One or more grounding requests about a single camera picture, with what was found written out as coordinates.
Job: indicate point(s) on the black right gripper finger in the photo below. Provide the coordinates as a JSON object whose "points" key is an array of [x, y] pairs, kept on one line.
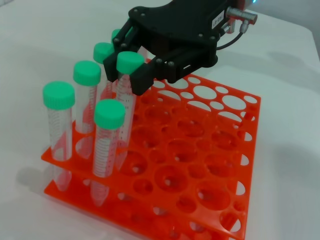
{"points": [[110, 67]]}

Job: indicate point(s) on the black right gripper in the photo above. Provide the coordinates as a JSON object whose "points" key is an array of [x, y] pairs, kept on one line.
{"points": [[180, 27]]}

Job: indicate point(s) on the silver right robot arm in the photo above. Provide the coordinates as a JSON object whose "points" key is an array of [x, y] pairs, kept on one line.
{"points": [[247, 3]]}

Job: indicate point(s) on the orange plastic test tube rack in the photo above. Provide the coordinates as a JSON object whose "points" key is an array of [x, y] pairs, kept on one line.
{"points": [[190, 140]]}

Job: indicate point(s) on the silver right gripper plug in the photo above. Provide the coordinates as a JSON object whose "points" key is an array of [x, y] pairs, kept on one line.
{"points": [[228, 28]]}

